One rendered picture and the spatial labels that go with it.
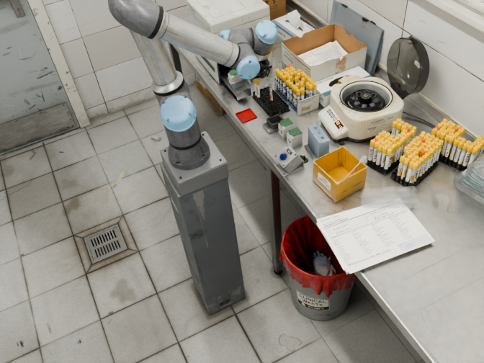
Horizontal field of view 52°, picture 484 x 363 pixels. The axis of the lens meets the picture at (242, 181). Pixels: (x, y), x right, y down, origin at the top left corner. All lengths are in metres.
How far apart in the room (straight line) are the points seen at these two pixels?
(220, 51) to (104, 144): 2.07
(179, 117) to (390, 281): 0.83
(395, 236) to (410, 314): 0.26
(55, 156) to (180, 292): 1.43
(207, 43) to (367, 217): 0.75
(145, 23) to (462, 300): 1.18
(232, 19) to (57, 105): 1.76
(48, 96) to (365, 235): 2.47
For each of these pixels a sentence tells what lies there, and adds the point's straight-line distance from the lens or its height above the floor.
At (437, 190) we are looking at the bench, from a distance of 1.82.
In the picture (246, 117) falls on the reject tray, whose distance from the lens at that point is 2.06.
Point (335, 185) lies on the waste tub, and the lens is 1.66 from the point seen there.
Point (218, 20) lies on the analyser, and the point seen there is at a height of 1.17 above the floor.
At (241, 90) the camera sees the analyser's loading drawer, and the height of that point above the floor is 0.94.
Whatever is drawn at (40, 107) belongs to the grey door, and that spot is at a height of 0.26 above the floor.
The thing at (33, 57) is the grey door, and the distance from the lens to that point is 3.38.
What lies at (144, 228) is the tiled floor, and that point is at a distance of 2.88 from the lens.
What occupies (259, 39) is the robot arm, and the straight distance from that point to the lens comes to 1.70.
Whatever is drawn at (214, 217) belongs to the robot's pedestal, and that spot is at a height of 0.69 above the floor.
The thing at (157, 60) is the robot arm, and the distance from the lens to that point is 1.67.
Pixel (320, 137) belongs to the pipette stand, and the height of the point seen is 0.97.
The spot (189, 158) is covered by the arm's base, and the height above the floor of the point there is 1.00.
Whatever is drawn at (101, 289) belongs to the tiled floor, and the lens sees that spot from 2.72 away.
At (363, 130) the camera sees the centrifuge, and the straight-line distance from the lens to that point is 1.90.
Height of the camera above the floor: 2.17
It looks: 46 degrees down
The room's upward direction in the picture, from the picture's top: 7 degrees counter-clockwise
